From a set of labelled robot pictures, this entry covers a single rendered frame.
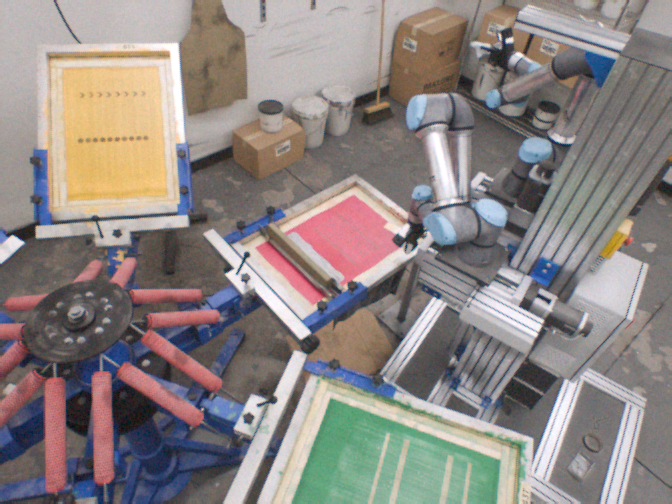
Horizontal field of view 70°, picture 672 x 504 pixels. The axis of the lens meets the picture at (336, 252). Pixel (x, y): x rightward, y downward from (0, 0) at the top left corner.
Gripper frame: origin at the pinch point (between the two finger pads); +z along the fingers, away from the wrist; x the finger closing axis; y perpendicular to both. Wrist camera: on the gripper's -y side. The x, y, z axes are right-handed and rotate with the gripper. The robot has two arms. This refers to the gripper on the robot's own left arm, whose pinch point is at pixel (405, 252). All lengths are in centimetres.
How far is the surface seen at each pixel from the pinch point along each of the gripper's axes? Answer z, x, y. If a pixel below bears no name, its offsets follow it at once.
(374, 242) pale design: 6.7, 16.9, -1.6
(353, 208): 6.9, 40.1, 6.3
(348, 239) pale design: 6.5, 25.7, -10.1
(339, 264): 6.2, 16.7, -23.5
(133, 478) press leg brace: 69, 19, -136
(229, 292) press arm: -4, 27, -72
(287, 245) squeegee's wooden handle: -4, 33, -40
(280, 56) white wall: 31, 228, 99
